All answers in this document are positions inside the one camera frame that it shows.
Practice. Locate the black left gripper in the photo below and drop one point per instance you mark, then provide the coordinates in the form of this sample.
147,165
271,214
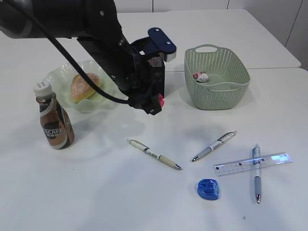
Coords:
137,81

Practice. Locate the pink pencil sharpener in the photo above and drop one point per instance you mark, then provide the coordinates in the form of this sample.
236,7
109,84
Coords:
161,100

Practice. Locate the grey paper ball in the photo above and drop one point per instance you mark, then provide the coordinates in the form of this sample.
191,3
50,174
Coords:
204,79

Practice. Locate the sugared bread roll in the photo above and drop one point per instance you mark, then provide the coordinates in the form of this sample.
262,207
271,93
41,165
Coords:
80,89

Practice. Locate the brown Nescafe coffee bottle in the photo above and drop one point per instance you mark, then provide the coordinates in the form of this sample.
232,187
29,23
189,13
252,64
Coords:
54,119

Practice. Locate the blue pencil sharpener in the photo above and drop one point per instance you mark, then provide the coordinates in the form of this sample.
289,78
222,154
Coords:
208,189

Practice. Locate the pink paper ball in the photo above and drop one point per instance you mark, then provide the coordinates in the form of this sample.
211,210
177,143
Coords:
198,75

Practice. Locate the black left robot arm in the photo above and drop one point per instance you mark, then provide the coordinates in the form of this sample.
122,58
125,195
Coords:
95,25

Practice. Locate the black square pen holder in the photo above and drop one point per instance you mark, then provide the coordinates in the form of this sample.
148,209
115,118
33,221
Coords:
157,70

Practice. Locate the cream white ballpoint pen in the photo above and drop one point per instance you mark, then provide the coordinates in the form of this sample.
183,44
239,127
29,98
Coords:
149,152

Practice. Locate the green plastic woven basket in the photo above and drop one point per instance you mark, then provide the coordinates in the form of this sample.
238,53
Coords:
228,77

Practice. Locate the grey white ballpoint pen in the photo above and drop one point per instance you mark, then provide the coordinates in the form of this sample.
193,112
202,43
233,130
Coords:
219,142

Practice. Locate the green wavy glass plate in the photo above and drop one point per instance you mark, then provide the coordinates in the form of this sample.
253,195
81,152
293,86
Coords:
61,79

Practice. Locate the blue white ballpoint pen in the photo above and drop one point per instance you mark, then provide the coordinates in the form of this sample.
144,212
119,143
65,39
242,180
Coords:
257,177

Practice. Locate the clear plastic ruler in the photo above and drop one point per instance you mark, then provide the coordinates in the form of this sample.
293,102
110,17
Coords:
251,164

